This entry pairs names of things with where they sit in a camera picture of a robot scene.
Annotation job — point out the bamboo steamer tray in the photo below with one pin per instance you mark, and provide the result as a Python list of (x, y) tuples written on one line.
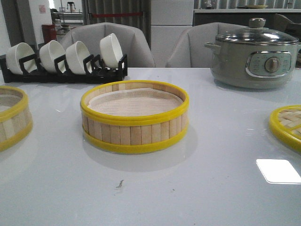
[(135, 117), (15, 116)]

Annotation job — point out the woven bamboo steamer lid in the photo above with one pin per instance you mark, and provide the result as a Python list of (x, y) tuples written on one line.
[(285, 125)]

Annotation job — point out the left grey chair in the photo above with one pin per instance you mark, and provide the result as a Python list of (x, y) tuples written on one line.
[(132, 41)]

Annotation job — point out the grey chair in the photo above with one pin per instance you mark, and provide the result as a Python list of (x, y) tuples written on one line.
[(132, 41), (190, 52)]

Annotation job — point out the white bowl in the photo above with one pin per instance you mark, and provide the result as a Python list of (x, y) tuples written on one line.
[(15, 53), (75, 54), (48, 53), (111, 51)]

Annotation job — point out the right grey chair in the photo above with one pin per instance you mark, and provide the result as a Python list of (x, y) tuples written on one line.
[(190, 52)]

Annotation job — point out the white refrigerator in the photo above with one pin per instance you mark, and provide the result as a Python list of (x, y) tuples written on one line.
[(168, 19)]

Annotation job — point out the red barrier belt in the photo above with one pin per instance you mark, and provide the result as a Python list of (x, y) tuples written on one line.
[(116, 15)]

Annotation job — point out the green electric cooking pot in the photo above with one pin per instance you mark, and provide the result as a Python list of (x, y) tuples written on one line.
[(254, 57)]

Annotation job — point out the black dish rack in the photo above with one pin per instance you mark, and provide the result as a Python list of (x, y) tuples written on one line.
[(94, 68)]

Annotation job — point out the red box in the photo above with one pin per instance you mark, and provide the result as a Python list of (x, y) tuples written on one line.
[(49, 32)]

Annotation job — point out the dark kitchen counter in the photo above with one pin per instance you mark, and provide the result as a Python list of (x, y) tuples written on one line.
[(242, 16)]

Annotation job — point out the yellow plate on counter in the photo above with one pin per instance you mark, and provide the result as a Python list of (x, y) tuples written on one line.
[(256, 6)]

